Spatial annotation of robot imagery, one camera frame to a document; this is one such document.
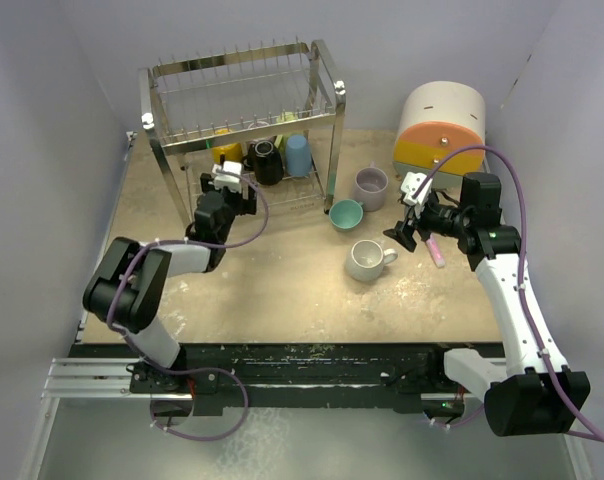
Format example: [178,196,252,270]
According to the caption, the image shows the white mug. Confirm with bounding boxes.
[345,240,398,282]

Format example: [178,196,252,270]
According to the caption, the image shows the black mug cream inside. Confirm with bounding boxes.
[244,140,284,186]

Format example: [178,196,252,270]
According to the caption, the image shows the yellow mug black handle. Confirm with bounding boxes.
[212,143,244,165]

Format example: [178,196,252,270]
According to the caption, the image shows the blue cup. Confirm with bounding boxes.
[285,134,312,177]

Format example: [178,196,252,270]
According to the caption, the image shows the light green mug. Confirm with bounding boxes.
[274,111,299,151]

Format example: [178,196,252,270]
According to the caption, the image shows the lilac mug black handle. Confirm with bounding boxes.
[248,121,271,130]

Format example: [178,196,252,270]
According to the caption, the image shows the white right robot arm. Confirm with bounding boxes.
[384,172,590,437]

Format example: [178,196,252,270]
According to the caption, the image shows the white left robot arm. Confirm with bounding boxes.
[82,182,265,392]

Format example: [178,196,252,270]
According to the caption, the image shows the lilac mug near rack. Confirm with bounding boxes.
[352,164,389,212]

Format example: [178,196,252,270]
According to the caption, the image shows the steel two-tier dish rack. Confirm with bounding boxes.
[138,39,346,224]

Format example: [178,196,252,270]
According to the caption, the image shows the pink marker pen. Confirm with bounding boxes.
[425,234,446,268]

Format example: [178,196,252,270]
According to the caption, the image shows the teal cup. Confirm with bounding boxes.
[328,199,364,232]

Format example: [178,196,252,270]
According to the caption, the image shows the round cream drawer cabinet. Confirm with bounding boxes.
[392,81,486,178]

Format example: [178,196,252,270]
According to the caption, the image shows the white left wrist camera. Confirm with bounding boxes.
[212,161,243,193]

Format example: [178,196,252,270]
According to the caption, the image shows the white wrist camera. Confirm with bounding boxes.
[400,172,432,207]
[212,161,243,193]

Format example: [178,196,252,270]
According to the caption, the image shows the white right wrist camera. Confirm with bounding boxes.
[400,172,432,207]

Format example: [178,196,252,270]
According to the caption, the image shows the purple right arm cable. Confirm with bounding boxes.
[416,144,604,449]

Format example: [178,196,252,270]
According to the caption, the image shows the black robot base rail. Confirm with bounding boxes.
[70,343,476,422]

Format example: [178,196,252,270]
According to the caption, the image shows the aluminium frame rail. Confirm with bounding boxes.
[42,358,151,399]

